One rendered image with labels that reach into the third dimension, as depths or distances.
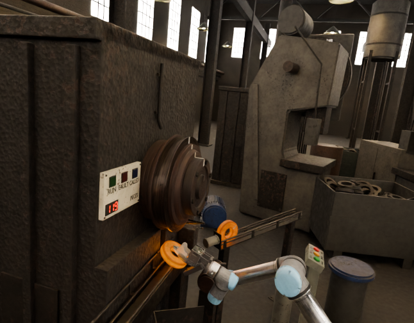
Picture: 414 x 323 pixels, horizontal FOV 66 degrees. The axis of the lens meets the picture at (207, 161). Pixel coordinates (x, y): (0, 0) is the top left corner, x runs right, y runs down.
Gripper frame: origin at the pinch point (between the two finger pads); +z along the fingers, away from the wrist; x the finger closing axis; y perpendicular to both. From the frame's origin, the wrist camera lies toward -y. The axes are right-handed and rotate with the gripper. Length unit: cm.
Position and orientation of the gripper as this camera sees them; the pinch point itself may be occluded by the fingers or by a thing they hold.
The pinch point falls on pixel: (174, 248)
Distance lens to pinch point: 171.1
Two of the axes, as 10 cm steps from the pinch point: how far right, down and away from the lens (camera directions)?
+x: -3.1, 1.7, -9.4
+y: 4.2, -8.6, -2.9
